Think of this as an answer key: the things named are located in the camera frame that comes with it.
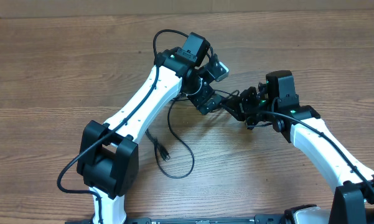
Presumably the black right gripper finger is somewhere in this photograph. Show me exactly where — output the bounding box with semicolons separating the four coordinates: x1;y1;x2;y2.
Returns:
223;95;243;106
220;104;245;121

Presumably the black USB cable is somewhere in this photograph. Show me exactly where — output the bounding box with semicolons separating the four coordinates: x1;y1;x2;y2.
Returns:
144;89;240;180

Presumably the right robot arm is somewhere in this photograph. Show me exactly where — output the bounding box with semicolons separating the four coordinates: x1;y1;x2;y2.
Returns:
220;70;374;223

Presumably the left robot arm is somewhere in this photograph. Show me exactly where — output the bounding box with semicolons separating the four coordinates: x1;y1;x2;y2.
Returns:
77;32;229;223

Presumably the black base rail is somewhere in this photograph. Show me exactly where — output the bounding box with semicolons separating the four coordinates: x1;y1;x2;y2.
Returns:
65;203;334;224

